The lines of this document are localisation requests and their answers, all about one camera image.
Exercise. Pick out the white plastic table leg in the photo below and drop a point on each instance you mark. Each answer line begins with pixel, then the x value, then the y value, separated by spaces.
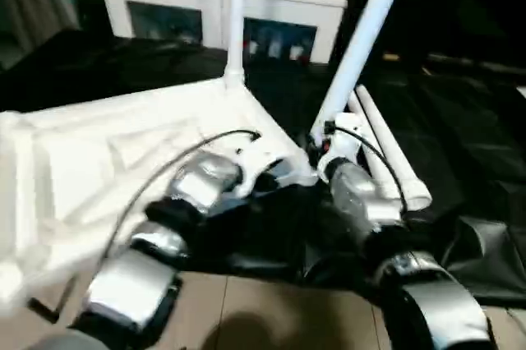
pixel 394 153
pixel 362 38
pixel 366 128
pixel 236 21

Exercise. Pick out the white plastic table top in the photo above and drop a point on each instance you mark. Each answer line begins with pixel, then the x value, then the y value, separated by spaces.
pixel 107 169

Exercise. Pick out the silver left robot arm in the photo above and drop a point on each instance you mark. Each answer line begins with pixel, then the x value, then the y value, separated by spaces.
pixel 156 243

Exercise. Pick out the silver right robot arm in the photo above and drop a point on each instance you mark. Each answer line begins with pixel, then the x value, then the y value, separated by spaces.
pixel 386 235

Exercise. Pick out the small tan tag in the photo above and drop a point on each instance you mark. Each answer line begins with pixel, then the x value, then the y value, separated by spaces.
pixel 390 57

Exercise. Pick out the black work mat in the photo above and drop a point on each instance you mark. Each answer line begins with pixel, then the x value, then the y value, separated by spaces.
pixel 460 153

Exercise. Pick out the black work table leg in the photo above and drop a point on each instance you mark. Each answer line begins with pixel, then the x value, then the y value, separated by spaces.
pixel 45 309

